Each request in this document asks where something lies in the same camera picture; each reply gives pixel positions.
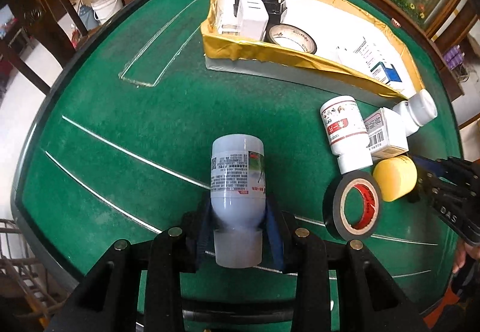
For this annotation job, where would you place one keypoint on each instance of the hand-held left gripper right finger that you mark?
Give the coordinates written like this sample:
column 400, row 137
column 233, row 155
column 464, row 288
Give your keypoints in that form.
column 273, row 234

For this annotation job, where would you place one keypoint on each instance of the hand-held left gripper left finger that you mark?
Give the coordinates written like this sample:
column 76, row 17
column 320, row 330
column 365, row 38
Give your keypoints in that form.
column 202, row 238

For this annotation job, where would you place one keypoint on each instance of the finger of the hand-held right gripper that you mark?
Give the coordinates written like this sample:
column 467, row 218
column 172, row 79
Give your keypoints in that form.
column 431, row 193
column 431, row 165

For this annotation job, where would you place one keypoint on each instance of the small white barcode box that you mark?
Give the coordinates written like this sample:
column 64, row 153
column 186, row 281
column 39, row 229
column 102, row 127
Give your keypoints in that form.
column 386, row 133

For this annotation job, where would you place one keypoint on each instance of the small white bottle wide cap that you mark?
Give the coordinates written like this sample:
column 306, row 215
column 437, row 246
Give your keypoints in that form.
column 420, row 107

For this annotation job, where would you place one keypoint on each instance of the black tape roll red core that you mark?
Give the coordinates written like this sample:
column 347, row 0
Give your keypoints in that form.
column 332, row 212

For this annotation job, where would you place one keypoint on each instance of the white bottle green leaf label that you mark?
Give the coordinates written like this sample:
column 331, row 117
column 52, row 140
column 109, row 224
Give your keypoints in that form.
column 236, row 174

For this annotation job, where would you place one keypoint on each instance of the black marker white ends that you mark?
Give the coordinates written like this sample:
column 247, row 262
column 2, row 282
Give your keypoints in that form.
column 232, row 313

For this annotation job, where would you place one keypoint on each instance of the white bottle red label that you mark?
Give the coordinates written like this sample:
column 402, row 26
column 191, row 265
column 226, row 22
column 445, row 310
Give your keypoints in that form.
column 343, row 125

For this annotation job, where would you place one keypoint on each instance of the blue and white carton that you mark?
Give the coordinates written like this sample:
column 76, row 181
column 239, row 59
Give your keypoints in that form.
column 375, row 58

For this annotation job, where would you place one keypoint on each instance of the white box with yellow tape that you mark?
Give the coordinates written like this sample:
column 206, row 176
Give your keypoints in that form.
column 318, row 17

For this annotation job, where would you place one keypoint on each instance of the black tape roll brown core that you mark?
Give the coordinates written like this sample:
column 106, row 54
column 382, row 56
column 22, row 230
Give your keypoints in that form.
column 275, row 34

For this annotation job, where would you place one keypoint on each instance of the white USB wall charger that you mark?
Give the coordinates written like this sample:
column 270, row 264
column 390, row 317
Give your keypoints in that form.
column 251, row 17

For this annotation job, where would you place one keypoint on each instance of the black ribbed plastic funnel part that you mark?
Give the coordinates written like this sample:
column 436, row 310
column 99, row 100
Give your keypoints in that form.
column 275, row 7

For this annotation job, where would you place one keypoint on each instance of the person's right hand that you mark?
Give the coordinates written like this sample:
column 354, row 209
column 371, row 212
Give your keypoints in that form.
column 460, row 255

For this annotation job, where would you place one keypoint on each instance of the pack of purple bottles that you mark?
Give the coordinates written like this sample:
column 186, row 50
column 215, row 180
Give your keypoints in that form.
column 453, row 56

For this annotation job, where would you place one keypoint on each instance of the grey water jug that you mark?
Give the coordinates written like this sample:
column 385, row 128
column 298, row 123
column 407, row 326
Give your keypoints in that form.
column 87, row 17

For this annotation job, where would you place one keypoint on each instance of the white plastic bucket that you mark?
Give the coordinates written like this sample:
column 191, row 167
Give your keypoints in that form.
column 107, row 7

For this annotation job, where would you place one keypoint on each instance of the dark wooden chair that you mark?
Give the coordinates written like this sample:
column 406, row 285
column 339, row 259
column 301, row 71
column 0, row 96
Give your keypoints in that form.
column 37, row 17

